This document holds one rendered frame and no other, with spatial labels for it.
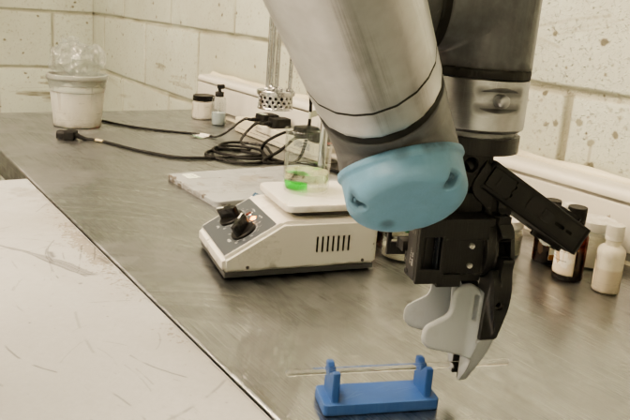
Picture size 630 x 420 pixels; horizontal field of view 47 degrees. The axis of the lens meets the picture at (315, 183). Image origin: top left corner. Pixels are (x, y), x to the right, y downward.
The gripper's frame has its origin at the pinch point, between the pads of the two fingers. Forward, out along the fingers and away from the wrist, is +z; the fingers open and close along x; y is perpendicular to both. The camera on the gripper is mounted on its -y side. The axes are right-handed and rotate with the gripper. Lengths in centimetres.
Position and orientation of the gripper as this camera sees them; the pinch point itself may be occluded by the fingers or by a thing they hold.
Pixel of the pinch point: (466, 360)
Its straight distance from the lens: 65.1
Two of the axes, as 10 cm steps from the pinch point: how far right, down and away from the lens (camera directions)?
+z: -0.7, 9.7, 2.4
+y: -9.7, -0.1, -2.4
